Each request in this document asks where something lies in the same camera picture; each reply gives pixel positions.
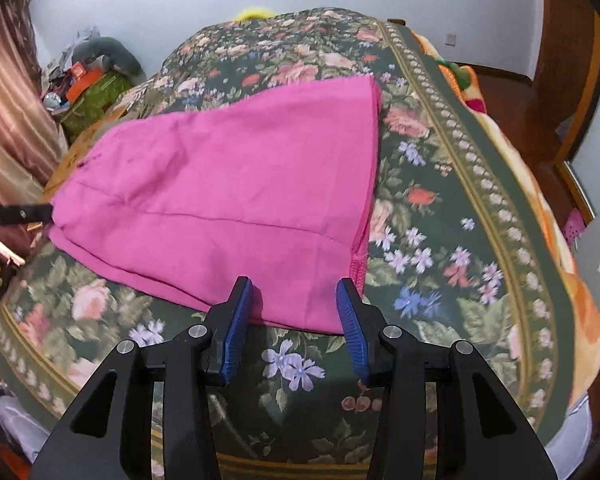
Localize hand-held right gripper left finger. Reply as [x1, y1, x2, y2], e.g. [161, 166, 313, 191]
[29, 276, 254, 480]

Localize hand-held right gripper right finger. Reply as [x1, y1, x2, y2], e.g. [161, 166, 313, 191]
[335, 277, 559, 480]

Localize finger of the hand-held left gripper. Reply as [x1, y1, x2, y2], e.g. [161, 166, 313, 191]
[0, 203, 55, 226]

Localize pink pants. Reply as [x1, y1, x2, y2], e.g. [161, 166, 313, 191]
[46, 76, 384, 336]

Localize pink curtain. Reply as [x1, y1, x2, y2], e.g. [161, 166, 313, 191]
[0, 0, 71, 191]

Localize dark floral bedspread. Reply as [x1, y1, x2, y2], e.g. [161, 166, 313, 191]
[0, 7, 578, 480]

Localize green bag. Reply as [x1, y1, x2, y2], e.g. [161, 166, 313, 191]
[60, 71, 133, 143]

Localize orange box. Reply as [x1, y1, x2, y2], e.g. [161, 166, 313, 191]
[64, 62, 103, 103]

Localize orange floral blanket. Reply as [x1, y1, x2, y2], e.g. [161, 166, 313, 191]
[412, 30, 600, 411]

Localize pink slipper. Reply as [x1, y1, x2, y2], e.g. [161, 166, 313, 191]
[564, 209, 587, 251]

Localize yellow plush toy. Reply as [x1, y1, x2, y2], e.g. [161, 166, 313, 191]
[236, 6, 273, 22]

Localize wooden door frame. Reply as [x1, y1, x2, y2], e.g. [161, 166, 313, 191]
[540, 0, 600, 226]

